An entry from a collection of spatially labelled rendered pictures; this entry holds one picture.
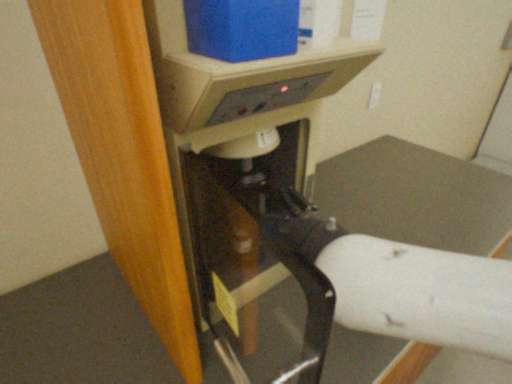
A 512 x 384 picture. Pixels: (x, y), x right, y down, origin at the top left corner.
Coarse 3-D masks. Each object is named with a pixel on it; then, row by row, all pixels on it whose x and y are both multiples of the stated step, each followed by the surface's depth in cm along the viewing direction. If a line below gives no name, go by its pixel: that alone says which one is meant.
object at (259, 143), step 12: (264, 132) 60; (276, 132) 64; (216, 144) 59; (228, 144) 58; (240, 144) 58; (252, 144) 59; (264, 144) 60; (276, 144) 63; (228, 156) 58; (240, 156) 58; (252, 156) 59
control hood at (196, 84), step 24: (336, 48) 44; (360, 48) 45; (384, 48) 48; (168, 72) 40; (192, 72) 35; (216, 72) 32; (240, 72) 34; (264, 72) 36; (288, 72) 40; (312, 72) 43; (336, 72) 48; (192, 96) 37; (216, 96) 37; (312, 96) 54; (192, 120) 40
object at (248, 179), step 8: (240, 160) 65; (248, 160) 65; (232, 168) 67; (240, 168) 66; (248, 168) 66; (256, 168) 67; (224, 176) 67; (232, 176) 65; (240, 176) 64; (248, 176) 64; (256, 176) 64; (264, 176) 66
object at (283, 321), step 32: (192, 160) 43; (192, 192) 47; (224, 192) 36; (224, 224) 39; (256, 224) 31; (224, 256) 42; (256, 256) 33; (288, 256) 27; (256, 288) 35; (288, 288) 29; (320, 288) 24; (224, 320) 52; (256, 320) 38; (288, 320) 30; (320, 320) 25; (256, 352) 42; (288, 352) 33; (320, 352) 27
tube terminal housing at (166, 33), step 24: (144, 0) 38; (168, 0) 37; (168, 24) 38; (168, 48) 40; (168, 96) 42; (168, 120) 45; (240, 120) 51; (264, 120) 55; (288, 120) 58; (312, 120) 63; (168, 144) 48; (192, 144) 48; (312, 144) 66; (312, 168) 70; (312, 192) 74; (192, 264) 59; (192, 288) 64; (192, 312) 71
